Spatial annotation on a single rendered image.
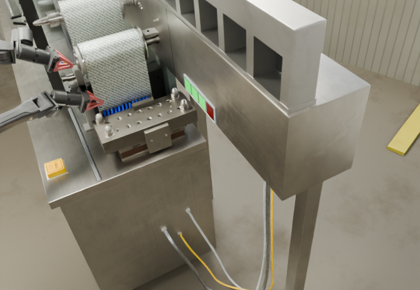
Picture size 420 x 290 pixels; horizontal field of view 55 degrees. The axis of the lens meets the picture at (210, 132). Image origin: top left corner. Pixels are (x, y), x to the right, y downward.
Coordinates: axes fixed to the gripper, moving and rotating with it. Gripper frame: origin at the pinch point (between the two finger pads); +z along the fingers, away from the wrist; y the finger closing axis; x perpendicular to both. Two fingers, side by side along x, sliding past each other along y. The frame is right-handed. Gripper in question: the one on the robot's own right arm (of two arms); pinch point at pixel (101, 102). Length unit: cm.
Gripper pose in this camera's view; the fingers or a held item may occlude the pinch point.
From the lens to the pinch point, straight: 171.4
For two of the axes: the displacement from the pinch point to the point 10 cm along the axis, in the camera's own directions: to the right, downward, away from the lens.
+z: 8.0, 0.6, 5.9
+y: 4.6, 5.7, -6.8
